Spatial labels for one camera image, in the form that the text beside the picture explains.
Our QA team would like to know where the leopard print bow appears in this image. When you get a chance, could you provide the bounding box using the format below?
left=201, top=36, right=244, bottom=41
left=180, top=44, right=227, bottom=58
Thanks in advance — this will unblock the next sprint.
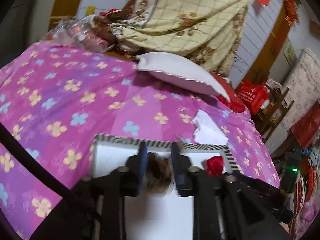
left=145, top=152, right=174, bottom=195

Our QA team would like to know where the red satin bow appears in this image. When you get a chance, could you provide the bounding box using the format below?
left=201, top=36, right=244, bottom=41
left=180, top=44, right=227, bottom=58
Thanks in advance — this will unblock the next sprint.
left=206, top=155, right=224, bottom=177

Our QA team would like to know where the striped white tray box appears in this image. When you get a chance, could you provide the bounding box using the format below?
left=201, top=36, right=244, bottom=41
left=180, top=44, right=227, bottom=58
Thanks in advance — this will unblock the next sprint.
left=92, top=134, right=236, bottom=239

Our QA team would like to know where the white paper piece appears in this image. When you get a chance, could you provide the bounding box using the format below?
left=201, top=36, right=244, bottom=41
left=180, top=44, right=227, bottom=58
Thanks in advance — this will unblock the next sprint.
left=193, top=110, right=228, bottom=146

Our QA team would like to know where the wooden shelf rack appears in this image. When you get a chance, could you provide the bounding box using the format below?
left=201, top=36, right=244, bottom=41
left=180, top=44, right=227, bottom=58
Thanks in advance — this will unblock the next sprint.
left=255, top=85, right=295, bottom=143

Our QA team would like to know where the red shopping bag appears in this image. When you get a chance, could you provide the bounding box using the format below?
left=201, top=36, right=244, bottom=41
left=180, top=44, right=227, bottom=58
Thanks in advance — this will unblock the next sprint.
left=236, top=80, right=269, bottom=115

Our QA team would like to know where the red cushion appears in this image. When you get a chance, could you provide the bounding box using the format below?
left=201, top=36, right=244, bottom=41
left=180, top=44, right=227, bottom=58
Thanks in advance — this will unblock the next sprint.
left=212, top=73, right=246, bottom=113

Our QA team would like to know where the white pillow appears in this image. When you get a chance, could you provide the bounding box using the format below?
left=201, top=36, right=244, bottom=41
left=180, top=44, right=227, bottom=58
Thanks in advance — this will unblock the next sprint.
left=136, top=52, right=230, bottom=101

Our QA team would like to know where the pink floral bedspread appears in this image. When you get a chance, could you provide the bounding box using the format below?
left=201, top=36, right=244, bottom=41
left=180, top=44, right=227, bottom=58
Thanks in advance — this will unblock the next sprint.
left=0, top=42, right=281, bottom=240

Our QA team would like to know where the red hanging decoration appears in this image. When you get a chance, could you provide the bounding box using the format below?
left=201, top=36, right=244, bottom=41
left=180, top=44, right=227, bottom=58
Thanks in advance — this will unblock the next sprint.
left=283, top=0, right=300, bottom=25

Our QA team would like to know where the clear plastic bag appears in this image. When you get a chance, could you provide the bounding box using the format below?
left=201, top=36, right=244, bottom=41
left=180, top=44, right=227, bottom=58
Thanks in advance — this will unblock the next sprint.
left=43, top=15, right=114, bottom=53

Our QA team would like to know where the cream floral quilt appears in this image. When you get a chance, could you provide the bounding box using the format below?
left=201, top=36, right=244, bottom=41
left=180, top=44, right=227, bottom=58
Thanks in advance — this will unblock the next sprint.
left=93, top=0, right=250, bottom=77

